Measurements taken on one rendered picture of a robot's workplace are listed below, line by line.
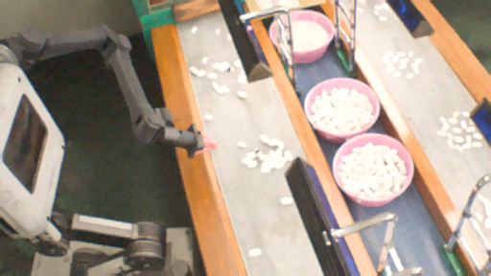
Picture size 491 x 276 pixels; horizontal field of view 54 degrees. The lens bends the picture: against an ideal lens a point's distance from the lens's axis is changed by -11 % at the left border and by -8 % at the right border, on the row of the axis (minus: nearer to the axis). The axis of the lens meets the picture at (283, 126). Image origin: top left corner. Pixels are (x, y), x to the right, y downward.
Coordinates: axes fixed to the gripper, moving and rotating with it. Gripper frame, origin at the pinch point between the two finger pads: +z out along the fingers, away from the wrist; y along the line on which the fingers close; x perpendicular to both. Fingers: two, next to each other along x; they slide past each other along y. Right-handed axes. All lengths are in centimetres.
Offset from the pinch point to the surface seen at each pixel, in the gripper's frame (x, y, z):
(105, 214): 108, 44, 5
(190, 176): 14.0, -2.4, -2.3
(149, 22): 14, 82, -8
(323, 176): -12.9, -16.5, 29.4
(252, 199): 4.4, -15.9, 13.0
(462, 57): -59, 18, 84
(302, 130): -12.5, 3.7, 28.8
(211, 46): 3, 61, 14
